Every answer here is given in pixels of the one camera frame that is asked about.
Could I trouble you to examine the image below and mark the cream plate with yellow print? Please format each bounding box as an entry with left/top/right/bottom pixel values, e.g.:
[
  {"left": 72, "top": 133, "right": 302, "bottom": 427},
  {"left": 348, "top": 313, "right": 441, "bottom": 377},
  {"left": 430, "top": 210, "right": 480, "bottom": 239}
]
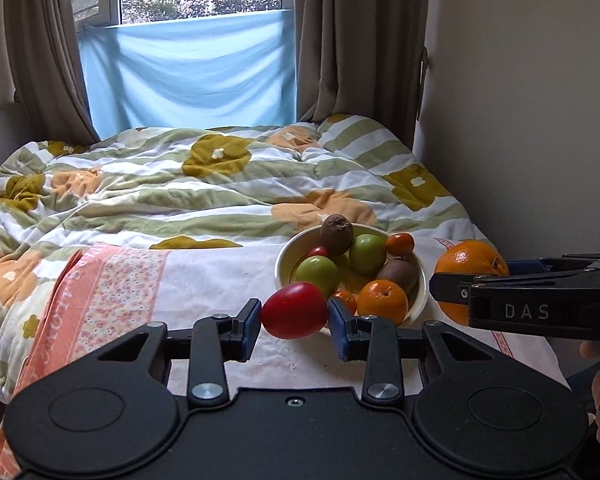
[{"left": 274, "top": 225, "right": 428, "bottom": 331}]

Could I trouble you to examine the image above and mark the green striped floral blanket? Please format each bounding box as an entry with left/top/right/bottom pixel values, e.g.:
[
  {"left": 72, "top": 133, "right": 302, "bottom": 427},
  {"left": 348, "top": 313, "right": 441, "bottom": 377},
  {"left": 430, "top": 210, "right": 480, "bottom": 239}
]
[{"left": 0, "top": 114, "right": 471, "bottom": 401}]

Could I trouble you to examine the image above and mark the large green apple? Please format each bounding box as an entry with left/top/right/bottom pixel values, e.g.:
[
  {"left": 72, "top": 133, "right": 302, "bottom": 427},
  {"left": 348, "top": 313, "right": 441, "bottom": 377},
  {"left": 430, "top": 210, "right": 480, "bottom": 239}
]
[{"left": 294, "top": 255, "right": 341, "bottom": 297}]

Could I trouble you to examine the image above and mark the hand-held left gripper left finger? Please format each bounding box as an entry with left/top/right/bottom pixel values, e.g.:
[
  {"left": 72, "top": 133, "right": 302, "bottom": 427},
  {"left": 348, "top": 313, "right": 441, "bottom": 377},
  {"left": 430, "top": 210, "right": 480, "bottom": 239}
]
[{"left": 97, "top": 298, "right": 262, "bottom": 408}]

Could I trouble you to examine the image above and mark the white pink floral tablecloth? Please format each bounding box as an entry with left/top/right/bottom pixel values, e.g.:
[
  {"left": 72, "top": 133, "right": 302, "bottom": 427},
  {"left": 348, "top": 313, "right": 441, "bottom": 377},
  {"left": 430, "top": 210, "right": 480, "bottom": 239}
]
[{"left": 0, "top": 237, "right": 571, "bottom": 480}]

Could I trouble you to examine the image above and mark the orange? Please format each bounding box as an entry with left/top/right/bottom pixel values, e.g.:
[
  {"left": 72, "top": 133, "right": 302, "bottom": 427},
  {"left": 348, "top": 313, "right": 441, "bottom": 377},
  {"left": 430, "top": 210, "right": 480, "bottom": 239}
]
[
  {"left": 434, "top": 241, "right": 510, "bottom": 326},
  {"left": 356, "top": 280, "right": 410, "bottom": 326}
]

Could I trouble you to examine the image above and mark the small green apple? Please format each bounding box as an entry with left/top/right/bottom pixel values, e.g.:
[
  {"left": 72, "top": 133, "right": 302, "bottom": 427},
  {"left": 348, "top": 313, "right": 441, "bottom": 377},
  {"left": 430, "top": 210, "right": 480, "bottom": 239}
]
[{"left": 348, "top": 234, "right": 387, "bottom": 275}]

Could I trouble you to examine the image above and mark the brown curtain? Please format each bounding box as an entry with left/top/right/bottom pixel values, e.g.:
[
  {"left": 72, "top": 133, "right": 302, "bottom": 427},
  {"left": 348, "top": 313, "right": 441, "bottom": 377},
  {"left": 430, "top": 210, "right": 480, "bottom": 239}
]
[
  {"left": 292, "top": 0, "right": 428, "bottom": 153},
  {"left": 2, "top": 0, "right": 101, "bottom": 143}
]

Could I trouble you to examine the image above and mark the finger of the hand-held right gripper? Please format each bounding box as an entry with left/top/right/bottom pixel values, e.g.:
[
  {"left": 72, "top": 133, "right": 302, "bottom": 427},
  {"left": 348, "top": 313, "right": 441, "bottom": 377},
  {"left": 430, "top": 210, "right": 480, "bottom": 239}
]
[
  {"left": 429, "top": 272, "right": 476, "bottom": 307},
  {"left": 505, "top": 247, "right": 600, "bottom": 276}
]

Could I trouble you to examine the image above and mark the light blue cloth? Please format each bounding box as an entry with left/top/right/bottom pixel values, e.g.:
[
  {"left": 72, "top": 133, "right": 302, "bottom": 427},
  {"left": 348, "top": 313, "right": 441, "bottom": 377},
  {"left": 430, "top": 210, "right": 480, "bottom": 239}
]
[{"left": 79, "top": 9, "right": 298, "bottom": 141}]

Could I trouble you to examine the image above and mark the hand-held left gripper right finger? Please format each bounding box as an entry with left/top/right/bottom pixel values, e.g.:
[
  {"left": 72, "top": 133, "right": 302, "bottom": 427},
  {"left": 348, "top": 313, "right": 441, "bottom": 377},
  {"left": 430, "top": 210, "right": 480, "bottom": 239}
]
[{"left": 327, "top": 296, "right": 499, "bottom": 408}]

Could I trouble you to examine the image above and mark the red tomato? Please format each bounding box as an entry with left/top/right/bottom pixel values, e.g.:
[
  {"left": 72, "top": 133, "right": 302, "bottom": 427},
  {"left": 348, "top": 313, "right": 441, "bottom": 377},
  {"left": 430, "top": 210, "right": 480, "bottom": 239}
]
[{"left": 261, "top": 282, "right": 329, "bottom": 340}]

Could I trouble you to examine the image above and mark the brown kiwi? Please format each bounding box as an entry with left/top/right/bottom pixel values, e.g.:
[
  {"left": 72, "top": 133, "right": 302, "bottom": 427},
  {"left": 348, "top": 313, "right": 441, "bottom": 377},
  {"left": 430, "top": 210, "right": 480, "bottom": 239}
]
[
  {"left": 376, "top": 255, "right": 420, "bottom": 295},
  {"left": 320, "top": 214, "right": 354, "bottom": 256}
]

